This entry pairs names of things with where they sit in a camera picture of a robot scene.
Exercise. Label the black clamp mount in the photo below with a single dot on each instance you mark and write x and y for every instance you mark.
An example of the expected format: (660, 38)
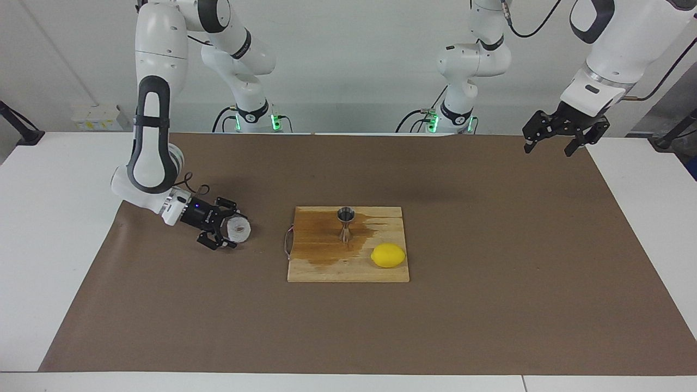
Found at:
(27, 136)
(664, 142)

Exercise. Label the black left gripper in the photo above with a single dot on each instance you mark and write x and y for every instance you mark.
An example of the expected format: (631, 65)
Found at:
(577, 122)

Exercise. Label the white socket box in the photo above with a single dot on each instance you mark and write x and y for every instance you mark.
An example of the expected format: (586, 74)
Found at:
(98, 117)

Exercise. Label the small clear plastic cup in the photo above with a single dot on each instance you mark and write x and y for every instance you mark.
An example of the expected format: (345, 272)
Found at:
(239, 231)

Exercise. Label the steel jigger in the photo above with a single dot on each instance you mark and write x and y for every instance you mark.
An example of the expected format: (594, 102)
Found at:
(346, 214)

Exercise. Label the blue plastic object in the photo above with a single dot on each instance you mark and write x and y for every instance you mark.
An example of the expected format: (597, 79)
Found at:
(693, 170)

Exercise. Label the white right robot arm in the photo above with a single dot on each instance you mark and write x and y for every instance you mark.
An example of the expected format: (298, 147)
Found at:
(158, 54)

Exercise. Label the yellow lemon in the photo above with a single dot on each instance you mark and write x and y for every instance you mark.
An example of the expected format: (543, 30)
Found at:
(387, 255)

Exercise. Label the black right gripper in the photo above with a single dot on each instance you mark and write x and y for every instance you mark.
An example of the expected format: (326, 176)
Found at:
(201, 215)

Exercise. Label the wooden cutting board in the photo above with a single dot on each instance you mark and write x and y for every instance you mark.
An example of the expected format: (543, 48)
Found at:
(326, 267)

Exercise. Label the brown paper mat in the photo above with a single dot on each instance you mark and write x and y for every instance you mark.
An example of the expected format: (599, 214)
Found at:
(218, 316)

